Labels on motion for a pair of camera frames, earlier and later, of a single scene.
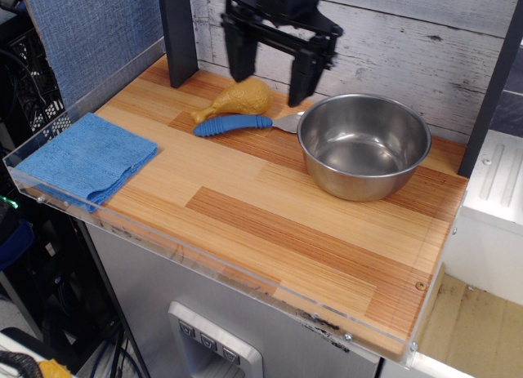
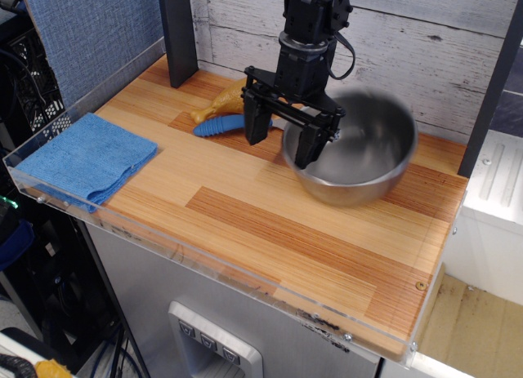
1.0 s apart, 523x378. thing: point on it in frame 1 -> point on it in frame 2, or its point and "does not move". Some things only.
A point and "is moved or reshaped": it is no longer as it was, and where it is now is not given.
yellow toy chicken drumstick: [248, 96] does not move
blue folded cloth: [87, 158] does not move
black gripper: [290, 14] -> [297, 91]
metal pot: [361, 147] is moved or reshaped
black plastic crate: [33, 86] does not move
